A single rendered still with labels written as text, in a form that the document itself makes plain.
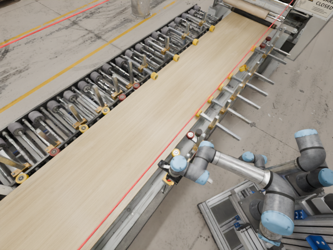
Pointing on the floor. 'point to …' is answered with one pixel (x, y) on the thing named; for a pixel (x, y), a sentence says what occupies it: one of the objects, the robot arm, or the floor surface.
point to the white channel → (6, 190)
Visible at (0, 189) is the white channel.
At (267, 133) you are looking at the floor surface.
